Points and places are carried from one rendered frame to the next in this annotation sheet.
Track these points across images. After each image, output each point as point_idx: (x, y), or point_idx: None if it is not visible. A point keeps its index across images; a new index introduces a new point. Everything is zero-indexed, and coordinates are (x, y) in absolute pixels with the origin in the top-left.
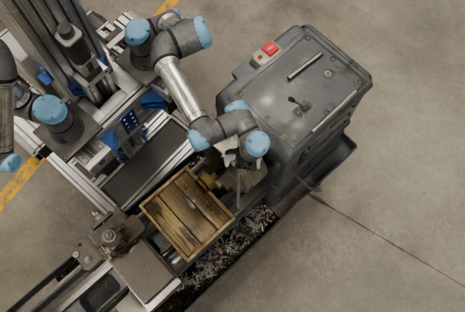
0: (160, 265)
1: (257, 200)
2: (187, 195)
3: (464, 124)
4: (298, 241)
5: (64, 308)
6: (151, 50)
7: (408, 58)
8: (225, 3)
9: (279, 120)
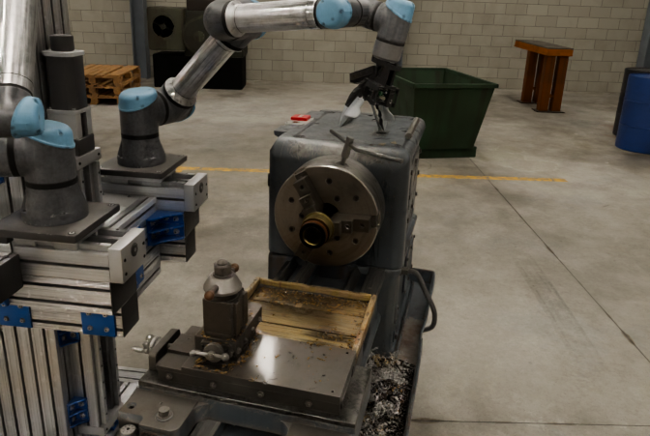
0: (320, 347)
1: (375, 324)
2: (284, 304)
3: (501, 298)
4: None
5: None
6: (212, 7)
7: None
8: (149, 290)
9: (364, 139)
